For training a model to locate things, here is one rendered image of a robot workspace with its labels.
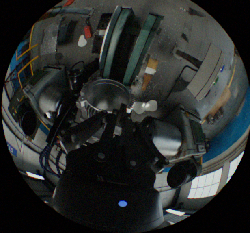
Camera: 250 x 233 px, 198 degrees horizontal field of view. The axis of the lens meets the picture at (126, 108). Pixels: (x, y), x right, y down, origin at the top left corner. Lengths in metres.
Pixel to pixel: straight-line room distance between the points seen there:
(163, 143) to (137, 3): 0.67
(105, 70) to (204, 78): 0.34
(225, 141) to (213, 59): 5.34
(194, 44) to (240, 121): 5.08
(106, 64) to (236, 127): 5.46
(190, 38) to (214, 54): 0.28
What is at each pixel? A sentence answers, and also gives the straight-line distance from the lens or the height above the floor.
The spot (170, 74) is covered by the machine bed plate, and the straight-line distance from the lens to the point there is 0.47.
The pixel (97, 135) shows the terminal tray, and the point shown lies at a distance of 0.28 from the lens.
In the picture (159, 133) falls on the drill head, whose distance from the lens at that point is 0.36.
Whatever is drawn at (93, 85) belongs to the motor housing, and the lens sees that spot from 0.33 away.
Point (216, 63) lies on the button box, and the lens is 0.23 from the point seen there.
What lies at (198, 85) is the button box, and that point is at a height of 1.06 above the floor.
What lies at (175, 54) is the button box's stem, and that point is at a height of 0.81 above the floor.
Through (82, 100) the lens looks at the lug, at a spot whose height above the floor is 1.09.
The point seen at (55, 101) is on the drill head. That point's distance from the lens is 0.41.
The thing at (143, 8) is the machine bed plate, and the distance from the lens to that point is 0.47.
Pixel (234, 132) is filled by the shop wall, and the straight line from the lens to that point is 5.37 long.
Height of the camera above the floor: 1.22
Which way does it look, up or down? 42 degrees down
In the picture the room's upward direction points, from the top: 166 degrees counter-clockwise
